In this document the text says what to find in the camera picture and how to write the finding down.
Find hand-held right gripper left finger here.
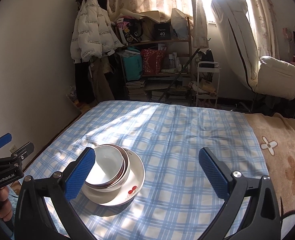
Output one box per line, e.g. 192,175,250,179
14,147,96,240

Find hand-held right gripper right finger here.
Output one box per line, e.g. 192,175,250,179
199,147,281,240

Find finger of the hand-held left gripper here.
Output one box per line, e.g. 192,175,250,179
0,133,13,159
12,142,35,159

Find small red patterned bowl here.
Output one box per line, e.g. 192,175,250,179
86,145,125,186

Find plain white bowl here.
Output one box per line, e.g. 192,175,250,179
83,144,131,192

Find large red patterned bowl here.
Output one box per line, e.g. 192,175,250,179
86,144,128,188

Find large white cherry plate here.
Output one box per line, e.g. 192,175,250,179
81,147,146,207

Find person's left hand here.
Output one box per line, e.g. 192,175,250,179
0,186,13,222

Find blue plaid cloth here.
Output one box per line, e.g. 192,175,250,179
24,101,269,240

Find printed floor bag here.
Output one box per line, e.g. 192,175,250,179
66,86,88,110

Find brown floral blanket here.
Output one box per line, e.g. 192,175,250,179
245,112,295,240

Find dark hanging trousers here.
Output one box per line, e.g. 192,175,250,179
75,59,94,104

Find pile of flat magazines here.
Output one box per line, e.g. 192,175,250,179
147,87,190,104

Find khaki hanging pants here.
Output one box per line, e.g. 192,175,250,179
89,57,115,103

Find long dark pole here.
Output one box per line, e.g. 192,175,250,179
159,52,200,103

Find stack of books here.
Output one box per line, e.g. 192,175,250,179
125,79,148,100

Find white trolley cart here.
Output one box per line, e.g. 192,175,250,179
194,61,220,107

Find cream padded chair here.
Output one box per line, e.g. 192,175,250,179
251,56,295,100

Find black backpack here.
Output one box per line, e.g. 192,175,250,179
199,49,215,68

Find row of white bottles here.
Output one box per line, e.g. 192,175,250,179
169,52,183,72

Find teal bag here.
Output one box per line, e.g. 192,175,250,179
123,47,143,82

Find red patterned bag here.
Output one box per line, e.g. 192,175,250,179
141,49,166,75

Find white puffer jacket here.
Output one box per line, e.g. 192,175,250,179
71,0,124,63

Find wooden shelf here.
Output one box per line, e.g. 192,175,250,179
120,17,193,103

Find colourful printed bag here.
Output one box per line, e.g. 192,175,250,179
115,17,143,44

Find black box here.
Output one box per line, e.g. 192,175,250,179
154,24,171,40

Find white plastic bag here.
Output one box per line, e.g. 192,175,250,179
171,8,190,40

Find pink fan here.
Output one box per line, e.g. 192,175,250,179
282,27,294,47

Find narrow floral curtain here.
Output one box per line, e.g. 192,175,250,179
242,0,280,60

